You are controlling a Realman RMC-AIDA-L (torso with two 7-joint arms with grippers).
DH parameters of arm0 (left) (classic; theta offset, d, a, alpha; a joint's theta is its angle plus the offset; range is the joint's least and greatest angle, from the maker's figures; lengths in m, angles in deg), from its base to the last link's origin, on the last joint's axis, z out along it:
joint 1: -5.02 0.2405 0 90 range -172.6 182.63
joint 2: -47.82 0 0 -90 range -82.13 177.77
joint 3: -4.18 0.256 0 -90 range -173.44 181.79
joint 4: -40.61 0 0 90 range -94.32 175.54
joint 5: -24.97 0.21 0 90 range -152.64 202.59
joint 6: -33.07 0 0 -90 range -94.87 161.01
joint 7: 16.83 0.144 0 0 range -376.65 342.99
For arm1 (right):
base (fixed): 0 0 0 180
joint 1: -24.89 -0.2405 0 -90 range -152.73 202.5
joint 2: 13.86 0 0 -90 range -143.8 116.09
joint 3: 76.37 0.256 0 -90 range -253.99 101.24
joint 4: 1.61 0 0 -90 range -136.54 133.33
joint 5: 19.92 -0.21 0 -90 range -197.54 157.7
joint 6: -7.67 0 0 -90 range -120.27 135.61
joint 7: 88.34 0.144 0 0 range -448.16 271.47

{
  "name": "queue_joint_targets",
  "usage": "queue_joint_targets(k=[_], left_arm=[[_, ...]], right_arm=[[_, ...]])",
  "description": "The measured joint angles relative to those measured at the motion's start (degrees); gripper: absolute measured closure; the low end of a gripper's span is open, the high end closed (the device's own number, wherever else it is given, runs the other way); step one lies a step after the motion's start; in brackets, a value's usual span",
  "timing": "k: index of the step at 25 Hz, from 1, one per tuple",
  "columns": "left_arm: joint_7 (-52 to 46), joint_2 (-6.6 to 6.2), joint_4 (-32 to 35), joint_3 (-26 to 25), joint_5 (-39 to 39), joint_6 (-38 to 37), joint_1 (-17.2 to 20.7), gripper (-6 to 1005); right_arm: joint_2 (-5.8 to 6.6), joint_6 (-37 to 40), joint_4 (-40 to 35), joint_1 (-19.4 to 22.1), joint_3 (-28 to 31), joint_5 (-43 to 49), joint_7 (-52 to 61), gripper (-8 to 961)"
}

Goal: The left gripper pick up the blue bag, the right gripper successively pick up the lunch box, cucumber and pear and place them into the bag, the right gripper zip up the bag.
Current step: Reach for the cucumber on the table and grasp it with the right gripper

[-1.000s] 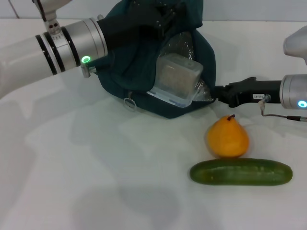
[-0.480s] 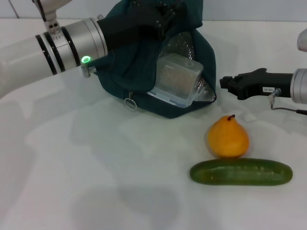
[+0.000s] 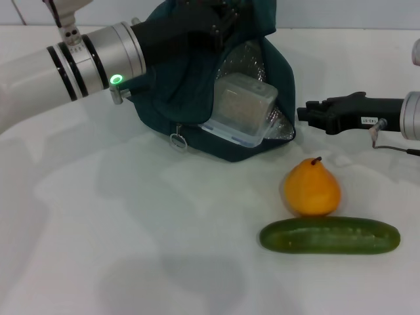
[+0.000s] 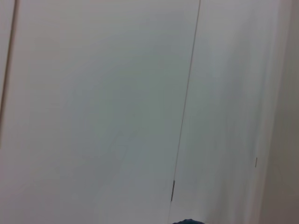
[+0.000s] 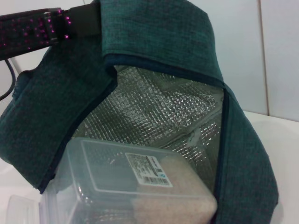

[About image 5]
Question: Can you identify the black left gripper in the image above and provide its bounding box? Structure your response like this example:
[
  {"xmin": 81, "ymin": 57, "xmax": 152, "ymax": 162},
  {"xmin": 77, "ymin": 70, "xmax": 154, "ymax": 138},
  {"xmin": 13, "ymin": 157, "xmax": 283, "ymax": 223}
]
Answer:
[{"xmin": 0, "ymin": 3, "xmax": 102, "ymax": 59}]

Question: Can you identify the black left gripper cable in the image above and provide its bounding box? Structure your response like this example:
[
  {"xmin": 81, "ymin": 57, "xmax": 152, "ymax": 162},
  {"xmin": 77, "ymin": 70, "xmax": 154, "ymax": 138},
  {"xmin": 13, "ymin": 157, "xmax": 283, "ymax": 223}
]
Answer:
[{"xmin": 0, "ymin": 59, "xmax": 19, "ymax": 100}]

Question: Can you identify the clear plastic food container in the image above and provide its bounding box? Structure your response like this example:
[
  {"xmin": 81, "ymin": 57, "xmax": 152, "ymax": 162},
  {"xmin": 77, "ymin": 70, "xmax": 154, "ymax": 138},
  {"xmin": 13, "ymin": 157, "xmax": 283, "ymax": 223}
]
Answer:
[{"xmin": 6, "ymin": 137, "xmax": 218, "ymax": 224}]

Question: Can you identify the dark teal insulated bag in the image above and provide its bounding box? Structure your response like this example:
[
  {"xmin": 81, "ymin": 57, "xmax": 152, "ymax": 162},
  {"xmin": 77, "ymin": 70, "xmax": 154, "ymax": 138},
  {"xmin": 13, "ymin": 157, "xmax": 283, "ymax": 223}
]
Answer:
[{"xmin": 0, "ymin": 0, "xmax": 280, "ymax": 224}]

